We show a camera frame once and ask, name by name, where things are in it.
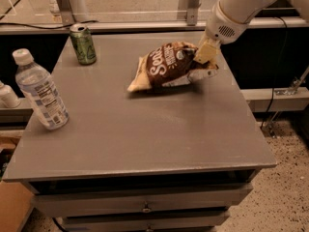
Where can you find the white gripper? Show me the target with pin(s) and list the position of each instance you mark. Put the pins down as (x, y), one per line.
(221, 25)

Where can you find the brown chip bag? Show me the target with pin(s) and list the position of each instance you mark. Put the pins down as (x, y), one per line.
(172, 64)

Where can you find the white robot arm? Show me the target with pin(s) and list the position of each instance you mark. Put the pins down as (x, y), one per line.
(253, 7)

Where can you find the clear plastic water bottle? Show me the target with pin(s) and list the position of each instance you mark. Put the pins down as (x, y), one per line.
(38, 87)

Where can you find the small white bottle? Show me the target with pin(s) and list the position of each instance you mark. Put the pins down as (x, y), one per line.
(8, 97)

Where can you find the grey drawer cabinet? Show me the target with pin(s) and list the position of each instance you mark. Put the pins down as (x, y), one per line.
(196, 135)

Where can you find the green soda can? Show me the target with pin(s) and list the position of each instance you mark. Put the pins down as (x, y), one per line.
(82, 43)

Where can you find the lower grey drawer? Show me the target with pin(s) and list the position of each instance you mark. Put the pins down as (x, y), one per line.
(151, 222)

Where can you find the grey drawer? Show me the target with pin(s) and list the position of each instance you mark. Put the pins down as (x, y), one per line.
(151, 222)
(141, 200)

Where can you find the upper grey drawer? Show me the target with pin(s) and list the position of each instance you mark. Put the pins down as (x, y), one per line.
(141, 200)

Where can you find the brown cardboard box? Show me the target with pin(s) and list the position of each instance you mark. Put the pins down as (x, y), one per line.
(15, 207)

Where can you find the right metal bracket post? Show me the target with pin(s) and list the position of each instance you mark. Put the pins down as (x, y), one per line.
(192, 12)

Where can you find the metal bracket post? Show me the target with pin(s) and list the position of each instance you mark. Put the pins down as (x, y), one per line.
(192, 12)
(65, 12)

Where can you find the left metal bracket post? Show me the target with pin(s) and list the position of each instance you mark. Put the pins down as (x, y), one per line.
(65, 12)

